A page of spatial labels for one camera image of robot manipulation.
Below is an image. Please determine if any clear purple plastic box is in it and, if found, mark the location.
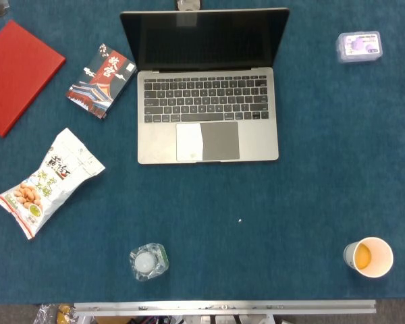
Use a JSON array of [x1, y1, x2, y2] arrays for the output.
[[335, 30, 383, 64]]

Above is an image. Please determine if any crinkled plastic bag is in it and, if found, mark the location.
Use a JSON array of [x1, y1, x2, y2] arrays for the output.
[[33, 303, 77, 324]]

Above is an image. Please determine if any teal table cloth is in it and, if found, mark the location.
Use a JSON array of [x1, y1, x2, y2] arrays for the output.
[[0, 0, 405, 305]]

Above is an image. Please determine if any aluminium rail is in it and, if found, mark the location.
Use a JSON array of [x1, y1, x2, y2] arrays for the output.
[[73, 299, 377, 317]]

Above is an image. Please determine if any palace print book box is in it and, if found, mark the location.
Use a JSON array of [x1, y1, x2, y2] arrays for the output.
[[66, 43, 138, 120]]

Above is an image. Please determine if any red hardcover notebook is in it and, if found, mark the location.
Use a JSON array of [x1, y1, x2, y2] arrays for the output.
[[0, 19, 67, 138]]

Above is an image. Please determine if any white paper cup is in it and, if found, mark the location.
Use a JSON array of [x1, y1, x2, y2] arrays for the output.
[[343, 236, 394, 279]]

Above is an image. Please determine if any cola bottle blue cap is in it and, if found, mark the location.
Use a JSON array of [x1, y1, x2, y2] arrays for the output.
[[174, 0, 203, 13]]

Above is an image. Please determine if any white peanut snack bag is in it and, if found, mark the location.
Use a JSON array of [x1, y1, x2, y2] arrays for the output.
[[0, 127, 106, 240]]

